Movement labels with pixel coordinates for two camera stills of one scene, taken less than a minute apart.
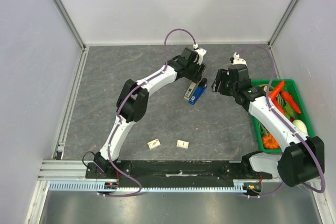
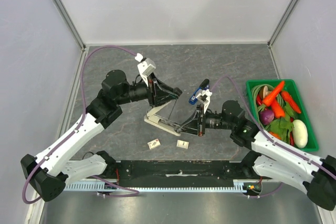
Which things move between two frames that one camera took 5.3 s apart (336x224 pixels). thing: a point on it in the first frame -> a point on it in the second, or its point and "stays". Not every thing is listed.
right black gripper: [222, 76] -> [195, 118]
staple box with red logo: [154, 144] stays
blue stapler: [197, 94] stays
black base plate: [174, 171] stays
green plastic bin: [291, 87] stays
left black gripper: [197, 77] -> [158, 92]
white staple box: [182, 144] stays
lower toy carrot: [291, 102] stays
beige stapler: [189, 91] -> [160, 123]
